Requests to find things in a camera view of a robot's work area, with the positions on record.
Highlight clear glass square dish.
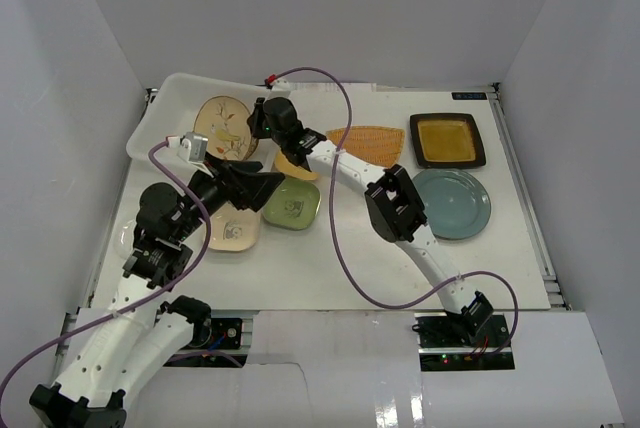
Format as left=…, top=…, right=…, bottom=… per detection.
left=113, top=219, right=136, bottom=260

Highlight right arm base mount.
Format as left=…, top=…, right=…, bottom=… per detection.
left=412, top=315, right=510, bottom=351

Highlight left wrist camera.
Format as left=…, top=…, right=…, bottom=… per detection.
left=166, top=132, right=208, bottom=164

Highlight papers at table back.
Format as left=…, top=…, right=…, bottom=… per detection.
left=289, top=81, right=377, bottom=95

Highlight blue-grey round plate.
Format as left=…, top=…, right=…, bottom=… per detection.
left=413, top=169, right=492, bottom=241

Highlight yellow square panda dish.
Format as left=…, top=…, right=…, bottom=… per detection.
left=273, top=150, right=319, bottom=182

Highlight cream square panda dish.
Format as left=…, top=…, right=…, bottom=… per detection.
left=208, top=204, right=260, bottom=252

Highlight orange woven fan basket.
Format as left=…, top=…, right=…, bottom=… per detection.
left=339, top=126, right=405, bottom=168

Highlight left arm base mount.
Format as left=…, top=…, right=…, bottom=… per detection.
left=202, top=317, right=244, bottom=350

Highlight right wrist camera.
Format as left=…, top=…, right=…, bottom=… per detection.
left=265, top=74, right=292, bottom=99

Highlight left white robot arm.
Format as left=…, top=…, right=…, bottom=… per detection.
left=29, top=156, right=285, bottom=427

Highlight green square panda dish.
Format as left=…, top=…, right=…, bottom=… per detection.
left=262, top=177, right=321, bottom=231

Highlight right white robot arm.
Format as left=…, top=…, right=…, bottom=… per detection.
left=248, top=96, right=493, bottom=347

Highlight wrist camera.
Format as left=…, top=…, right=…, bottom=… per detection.
left=265, top=74, right=292, bottom=99
left=166, top=132, right=208, bottom=164

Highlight blue label sticker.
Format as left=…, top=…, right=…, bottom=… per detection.
left=451, top=92, right=487, bottom=101

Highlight black square amber plate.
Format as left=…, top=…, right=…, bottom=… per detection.
left=409, top=113, right=486, bottom=169

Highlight bird painted cream plate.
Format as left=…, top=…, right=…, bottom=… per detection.
left=193, top=96, right=257, bottom=161

